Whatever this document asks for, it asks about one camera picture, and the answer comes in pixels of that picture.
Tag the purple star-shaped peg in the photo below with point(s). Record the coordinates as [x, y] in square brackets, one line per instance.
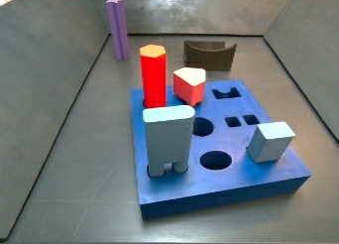
[118, 27]

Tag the blue shape-sorting board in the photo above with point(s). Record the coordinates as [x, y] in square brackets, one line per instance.
[224, 176]

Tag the large light blue two-legged block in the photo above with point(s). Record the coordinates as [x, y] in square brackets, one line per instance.
[169, 127]

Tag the short red pentagonal peg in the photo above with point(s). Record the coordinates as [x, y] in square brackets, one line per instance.
[190, 84]

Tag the tall red hexagonal peg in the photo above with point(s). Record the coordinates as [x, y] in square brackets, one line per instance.
[154, 75]

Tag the dark brown curved block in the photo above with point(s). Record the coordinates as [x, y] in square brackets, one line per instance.
[209, 55]

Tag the small light blue rectangular block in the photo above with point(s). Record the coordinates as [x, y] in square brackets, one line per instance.
[270, 141]

